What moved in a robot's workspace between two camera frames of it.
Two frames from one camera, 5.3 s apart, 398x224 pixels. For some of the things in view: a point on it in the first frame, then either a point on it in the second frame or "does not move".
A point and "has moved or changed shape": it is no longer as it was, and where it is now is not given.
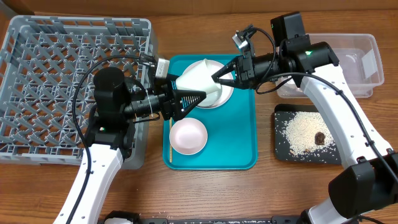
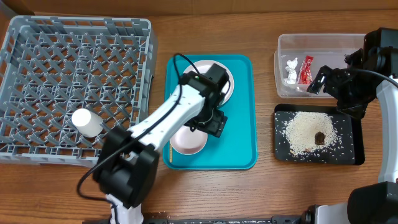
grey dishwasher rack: [41, 59] does not move
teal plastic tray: [231, 143] does not move
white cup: [198, 78] has moved or changed shape
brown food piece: [319, 139] does not move
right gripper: [244, 69] → [333, 82]
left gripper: [173, 107] → [217, 127]
